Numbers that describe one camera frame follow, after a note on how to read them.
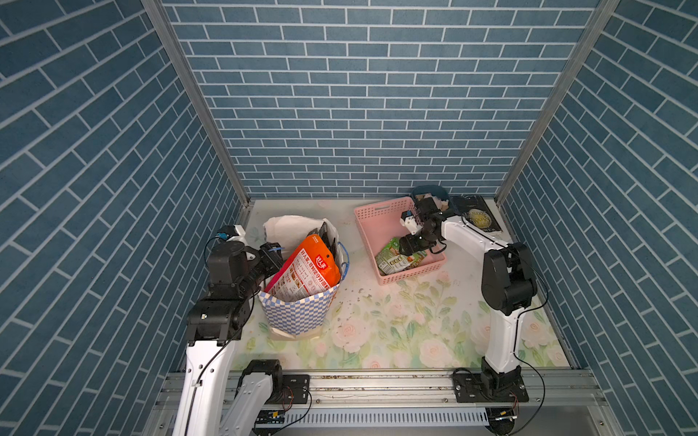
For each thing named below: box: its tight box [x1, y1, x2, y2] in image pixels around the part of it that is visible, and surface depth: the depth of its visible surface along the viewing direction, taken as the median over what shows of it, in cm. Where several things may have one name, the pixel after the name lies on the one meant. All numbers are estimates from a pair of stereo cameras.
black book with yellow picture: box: [458, 194, 503, 232], surface depth 118 cm
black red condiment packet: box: [319, 221, 338, 259], surface depth 82 cm
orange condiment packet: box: [264, 234, 341, 301], surface depth 77 cm
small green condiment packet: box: [375, 237, 428, 276], surface depth 98 cm
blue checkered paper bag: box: [258, 215, 350, 341], surface depth 72 cm
